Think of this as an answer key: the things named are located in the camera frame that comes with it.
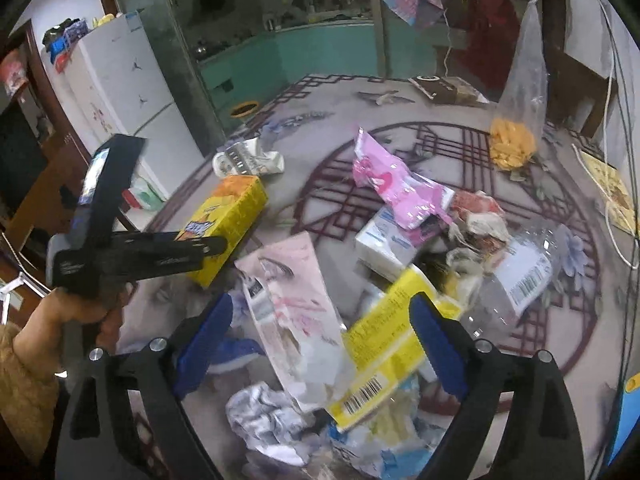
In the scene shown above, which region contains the yellow orange carton box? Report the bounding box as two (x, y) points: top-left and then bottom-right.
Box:
(176, 176), (268, 288)

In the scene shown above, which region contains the blue white torn wrapper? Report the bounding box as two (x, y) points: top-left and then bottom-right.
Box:
(328, 376), (446, 479)

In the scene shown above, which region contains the clear plastic bottle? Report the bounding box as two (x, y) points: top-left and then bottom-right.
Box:
(460, 219), (560, 344)

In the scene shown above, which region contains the crushed white paper cup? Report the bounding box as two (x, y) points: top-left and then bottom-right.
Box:
(212, 138), (285, 178)

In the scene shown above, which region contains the white printed paper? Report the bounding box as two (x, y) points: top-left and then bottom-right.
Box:
(226, 382), (320, 467)

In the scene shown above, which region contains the yellow cardboard box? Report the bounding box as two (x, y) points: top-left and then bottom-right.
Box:
(326, 264), (462, 432)

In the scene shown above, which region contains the pale pink eyebrow package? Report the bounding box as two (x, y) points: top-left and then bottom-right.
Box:
(235, 232), (355, 413)

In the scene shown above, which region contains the red white paper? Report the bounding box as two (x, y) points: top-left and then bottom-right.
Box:
(448, 190), (511, 258)

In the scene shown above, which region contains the white blue milk carton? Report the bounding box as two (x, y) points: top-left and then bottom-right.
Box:
(355, 206), (446, 282)

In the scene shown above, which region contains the pink plastic wrapper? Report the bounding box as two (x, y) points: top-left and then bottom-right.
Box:
(352, 128), (452, 231)

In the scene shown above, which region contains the green yellow trash bin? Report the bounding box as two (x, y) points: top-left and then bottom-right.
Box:
(230, 101), (259, 120)

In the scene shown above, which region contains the person's left hand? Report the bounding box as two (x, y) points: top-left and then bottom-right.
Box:
(13, 286), (130, 380)

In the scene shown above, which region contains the green detergent bottle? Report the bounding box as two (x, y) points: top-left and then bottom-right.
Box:
(122, 177), (164, 211)

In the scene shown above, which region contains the blue plastic toy board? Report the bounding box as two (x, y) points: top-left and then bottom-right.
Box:
(606, 373), (640, 466)

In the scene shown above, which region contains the white refrigerator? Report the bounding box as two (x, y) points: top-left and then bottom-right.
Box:
(63, 12), (204, 200)

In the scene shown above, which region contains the yellow booklet on table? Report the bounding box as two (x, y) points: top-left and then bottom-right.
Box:
(579, 150), (636, 234)

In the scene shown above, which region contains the clear bag with orange snacks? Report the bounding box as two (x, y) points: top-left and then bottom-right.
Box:
(489, 0), (548, 171)

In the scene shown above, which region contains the brown snack package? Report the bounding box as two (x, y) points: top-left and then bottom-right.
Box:
(408, 76), (489, 107)

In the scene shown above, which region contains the red hanging garment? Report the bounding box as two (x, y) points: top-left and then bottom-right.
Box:
(454, 0), (520, 93)

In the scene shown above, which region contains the brown hanging handbag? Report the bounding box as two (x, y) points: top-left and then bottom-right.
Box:
(445, 0), (477, 30)

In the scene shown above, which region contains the white charging cable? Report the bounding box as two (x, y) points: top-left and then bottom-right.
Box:
(572, 0), (639, 270)

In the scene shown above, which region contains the wooden chair at wall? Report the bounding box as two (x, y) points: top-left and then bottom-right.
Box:
(544, 44), (618, 139)

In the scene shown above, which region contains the black cable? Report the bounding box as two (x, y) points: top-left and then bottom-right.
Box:
(581, 0), (640, 461)

